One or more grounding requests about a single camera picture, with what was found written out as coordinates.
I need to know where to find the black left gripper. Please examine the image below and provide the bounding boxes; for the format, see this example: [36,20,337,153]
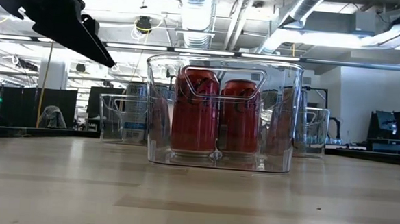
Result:
[0,0,119,69]

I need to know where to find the red Coca-Cola Zero can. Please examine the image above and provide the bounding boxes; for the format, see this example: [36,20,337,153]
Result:
[169,67,222,158]
[216,77,263,158]

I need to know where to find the clear plastic storage bin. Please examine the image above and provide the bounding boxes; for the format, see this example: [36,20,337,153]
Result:
[292,105,331,159]
[141,53,305,175]
[97,92,152,147]

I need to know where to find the white pillar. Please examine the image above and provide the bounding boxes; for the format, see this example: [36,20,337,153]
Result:
[38,45,71,91]

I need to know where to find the black panel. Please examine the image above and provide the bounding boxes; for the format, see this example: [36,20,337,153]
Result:
[85,85,126,122]

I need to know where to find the chair with grey jacket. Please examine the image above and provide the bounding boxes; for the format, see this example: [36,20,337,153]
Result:
[37,104,69,130]

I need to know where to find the black partition panels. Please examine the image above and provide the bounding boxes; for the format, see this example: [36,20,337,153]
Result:
[0,85,79,131]

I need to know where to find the grey horizontal pipe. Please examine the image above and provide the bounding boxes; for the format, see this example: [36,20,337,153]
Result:
[298,57,400,73]

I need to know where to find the black monitor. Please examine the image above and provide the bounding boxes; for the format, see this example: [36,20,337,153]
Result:
[366,108,400,154]

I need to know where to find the black ceiling dome camera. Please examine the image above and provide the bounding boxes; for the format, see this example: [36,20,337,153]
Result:
[135,15,153,36]

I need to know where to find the yellow cable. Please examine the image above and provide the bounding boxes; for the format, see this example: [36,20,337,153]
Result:
[35,40,55,129]

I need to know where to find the silver ventilation duct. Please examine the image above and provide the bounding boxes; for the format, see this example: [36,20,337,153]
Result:
[258,0,330,58]
[174,0,216,50]

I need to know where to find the yellow hanging cord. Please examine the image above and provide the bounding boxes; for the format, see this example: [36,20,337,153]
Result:
[290,42,299,63]

